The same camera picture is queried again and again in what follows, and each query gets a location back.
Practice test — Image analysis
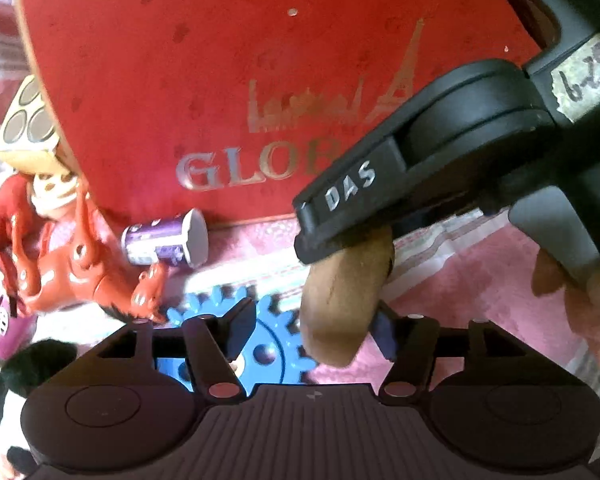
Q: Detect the cream striped toy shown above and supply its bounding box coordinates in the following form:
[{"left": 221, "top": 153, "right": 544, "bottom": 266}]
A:
[{"left": 31, "top": 172, "right": 82, "bottom": 220}]

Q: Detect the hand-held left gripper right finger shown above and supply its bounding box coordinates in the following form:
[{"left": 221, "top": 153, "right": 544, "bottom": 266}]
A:
[{"left": 374, "top": 301, "right": 526, "bottom": 407}]

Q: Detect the small gold carton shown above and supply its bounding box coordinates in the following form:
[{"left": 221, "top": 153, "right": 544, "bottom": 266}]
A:
[{"left": 0, "top": 75, "right": 78, "bottom": 177}]

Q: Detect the purple yogurt cup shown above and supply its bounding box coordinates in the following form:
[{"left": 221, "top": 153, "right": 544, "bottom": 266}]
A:
[{"left": 121, "top": 208, "right": 210, "bottom": 269}]

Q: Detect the red plastic toy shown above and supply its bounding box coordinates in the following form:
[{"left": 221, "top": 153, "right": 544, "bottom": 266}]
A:
[{"left": 0, "top": 175, "right": 33, "bottom": 248}]

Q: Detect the orange plastic toy horse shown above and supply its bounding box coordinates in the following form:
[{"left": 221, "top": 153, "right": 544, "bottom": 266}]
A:
[{"left": 0, "top": 175, "right": 170, "bottom": 323}]

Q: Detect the blue plastic gear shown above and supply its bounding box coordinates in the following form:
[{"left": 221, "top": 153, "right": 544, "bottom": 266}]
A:
[{"left": 167, "top": 287, "right": 322, "bottom": 395}]

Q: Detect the red cardboard box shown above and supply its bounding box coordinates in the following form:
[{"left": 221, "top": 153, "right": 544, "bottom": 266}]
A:
[{"left": 14, "top": 0, "right": 546, "bottom": 226}]

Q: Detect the brown toy bread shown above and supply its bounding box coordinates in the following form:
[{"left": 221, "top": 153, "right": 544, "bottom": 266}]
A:
[{"left": 300, "top": 225, "right": 396, "bottom": 367}]

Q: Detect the panda plush toy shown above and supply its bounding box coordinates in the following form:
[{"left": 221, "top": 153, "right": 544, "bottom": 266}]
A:
[{"left": 0, "top": 339, "right": 83, "bottom": 480}]

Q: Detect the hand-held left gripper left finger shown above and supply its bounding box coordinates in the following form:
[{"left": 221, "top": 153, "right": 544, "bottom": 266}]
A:
[{"left": 96, "top": 299, "right": 257, "bottom": 405}]

